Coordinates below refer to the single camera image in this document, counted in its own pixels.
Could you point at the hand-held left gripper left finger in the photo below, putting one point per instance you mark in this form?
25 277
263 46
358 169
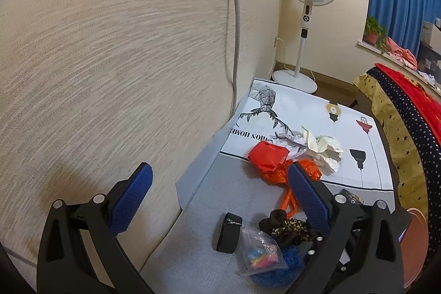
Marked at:
132 201

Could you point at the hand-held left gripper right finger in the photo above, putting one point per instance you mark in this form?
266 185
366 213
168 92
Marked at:
306 197

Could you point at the orange plastic bag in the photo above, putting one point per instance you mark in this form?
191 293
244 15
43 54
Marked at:
275 177

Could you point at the white paper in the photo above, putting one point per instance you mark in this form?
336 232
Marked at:
293 144

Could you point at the blue plastic bag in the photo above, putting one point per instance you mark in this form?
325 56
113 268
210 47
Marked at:
289 263

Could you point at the clear plastic bag colourful contents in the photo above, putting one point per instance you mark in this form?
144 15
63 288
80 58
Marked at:
262 256

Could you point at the pink plastic bin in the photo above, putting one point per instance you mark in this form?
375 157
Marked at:
418 245

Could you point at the black gold patterned scrunchie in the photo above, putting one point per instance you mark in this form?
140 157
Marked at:
286 228
351 196

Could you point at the red crumpled wrapper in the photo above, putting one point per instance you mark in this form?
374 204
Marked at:
267 156

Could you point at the white low table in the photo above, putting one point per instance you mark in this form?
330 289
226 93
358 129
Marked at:
206 211

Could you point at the black elastic band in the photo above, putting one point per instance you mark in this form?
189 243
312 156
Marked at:
227 235

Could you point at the white printed table cloth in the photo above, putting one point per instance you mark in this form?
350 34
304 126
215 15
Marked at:
310 108

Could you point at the yellow bed skirt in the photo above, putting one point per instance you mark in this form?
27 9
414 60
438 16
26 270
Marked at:
389 121

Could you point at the navy starry bed sheet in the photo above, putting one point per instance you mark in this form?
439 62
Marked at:
406 128

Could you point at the red floral blanket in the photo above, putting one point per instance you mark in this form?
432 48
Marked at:
420 108

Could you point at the white clutter on windowsill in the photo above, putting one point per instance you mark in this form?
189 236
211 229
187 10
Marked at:
429 78

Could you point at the pink folded cloth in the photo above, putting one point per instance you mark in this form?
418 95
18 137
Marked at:
401 54

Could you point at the potted green plant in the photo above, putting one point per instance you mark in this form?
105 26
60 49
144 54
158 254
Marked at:
372 35

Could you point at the dark translucent storage box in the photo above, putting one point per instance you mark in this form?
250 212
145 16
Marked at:
430 56

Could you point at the white cardboard box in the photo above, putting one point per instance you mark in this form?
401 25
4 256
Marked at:
432 32

